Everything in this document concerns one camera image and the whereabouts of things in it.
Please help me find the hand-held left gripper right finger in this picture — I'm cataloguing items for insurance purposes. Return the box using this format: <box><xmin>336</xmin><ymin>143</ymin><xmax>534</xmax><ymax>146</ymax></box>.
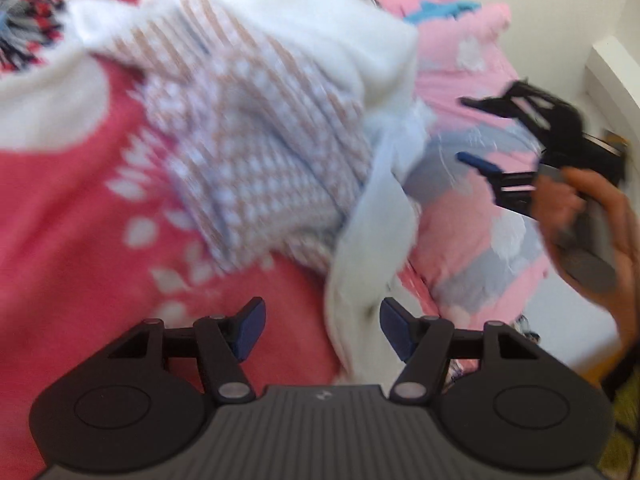
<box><xmin>380</xmin><ymin>297</ymin><xmax>539</xmax><ymax>406</ymax></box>

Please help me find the blue cloth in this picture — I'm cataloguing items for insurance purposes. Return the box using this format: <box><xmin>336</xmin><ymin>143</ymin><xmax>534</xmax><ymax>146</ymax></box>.
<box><xmin>404</xmin><ymin>0</ymin><xmax>482</xmax><ymax>24</ymax></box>

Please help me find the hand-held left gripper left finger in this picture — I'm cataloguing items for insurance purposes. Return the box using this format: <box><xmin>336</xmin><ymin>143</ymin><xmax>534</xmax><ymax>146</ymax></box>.
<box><xmin>108</xmin><ymin>296</ymin><xmax>267</xmax><ymax>406</ymax></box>

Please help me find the person's cream green sweater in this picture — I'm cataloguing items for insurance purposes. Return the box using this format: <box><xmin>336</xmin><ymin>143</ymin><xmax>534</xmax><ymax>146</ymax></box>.
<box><xmin>597</xmin><ymin>385</ymin><xmax>640</xmax><ymax>476</ymax></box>

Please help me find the red floral bed sheet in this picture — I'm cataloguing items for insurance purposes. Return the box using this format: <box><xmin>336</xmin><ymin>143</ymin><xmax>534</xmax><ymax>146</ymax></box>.
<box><xmin>0</xmin><ymin>0</ymin><xmax>382</xmax><ymax>480</ymax></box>

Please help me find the person's right hand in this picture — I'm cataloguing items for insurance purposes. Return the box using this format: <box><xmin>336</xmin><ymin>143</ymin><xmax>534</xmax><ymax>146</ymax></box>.
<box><xmin>532</xmin><ymin>166</ymin><xmax>640</xmax><ymax>346</ymax></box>

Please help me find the pink grey floral pillow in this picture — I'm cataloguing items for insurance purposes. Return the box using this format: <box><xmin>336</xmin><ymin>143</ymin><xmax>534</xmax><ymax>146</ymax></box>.
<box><xmin>375</xmin><ymin>0</ymin><xmax>552</xmax><ymax>327</ymax></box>

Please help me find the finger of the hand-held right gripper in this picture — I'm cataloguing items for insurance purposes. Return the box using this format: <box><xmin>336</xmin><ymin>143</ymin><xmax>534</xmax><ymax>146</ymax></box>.
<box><xmin>459</xmin><ymin>79</ymin><xmax>587</xmax><ymax>150</ymax></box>
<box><xmin>456</xmin><ymin>151</ymin><xmax>541</xmax><ymax>219</ymax></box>

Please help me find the pink patterned white garment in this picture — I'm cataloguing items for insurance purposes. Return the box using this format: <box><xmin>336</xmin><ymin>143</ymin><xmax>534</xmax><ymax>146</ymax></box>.
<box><xmin>75</xmin><ymin>0</ymin><xmax>437</xmax><ymax>383</ymax></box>

